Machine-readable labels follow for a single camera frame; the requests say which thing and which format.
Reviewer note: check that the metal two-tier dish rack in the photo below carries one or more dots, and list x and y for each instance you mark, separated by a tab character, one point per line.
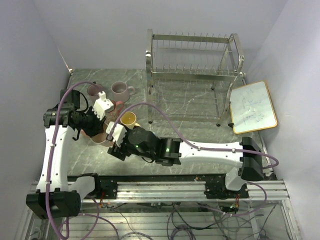
190	76

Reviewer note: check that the cream yellow mug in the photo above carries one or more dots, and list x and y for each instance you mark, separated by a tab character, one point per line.
129	120

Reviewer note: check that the dark mauve mug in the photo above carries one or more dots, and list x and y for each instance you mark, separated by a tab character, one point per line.
93	91

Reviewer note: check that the wire shelf with cables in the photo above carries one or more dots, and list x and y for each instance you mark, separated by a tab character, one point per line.
188	221

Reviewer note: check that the orange white mug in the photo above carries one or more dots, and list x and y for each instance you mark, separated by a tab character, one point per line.
101	139

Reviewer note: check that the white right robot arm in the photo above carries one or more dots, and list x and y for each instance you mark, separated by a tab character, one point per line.
244	157

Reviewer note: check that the salmon pink mug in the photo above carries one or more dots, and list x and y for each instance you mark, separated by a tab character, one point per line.
82	132

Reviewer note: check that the aluminium mounting rail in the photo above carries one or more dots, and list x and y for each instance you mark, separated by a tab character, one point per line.
195	191

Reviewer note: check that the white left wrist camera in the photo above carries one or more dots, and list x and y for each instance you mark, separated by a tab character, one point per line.
102	106

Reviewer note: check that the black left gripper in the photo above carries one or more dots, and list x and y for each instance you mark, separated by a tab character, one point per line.
98	126

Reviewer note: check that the light purple mug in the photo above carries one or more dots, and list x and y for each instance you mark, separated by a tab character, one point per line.
121	91

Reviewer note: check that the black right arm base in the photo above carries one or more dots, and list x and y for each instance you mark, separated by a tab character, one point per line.
220	190

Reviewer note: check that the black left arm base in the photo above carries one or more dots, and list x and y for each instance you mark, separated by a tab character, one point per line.
105	187

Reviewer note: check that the red mug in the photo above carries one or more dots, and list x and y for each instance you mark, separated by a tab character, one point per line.
112	115

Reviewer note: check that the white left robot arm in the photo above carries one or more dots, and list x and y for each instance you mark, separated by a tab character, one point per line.
53	191

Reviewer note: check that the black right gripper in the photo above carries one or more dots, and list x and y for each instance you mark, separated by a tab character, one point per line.
120	152

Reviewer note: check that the whiteboard with yellow frame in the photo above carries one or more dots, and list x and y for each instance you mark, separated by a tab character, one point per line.
251	108

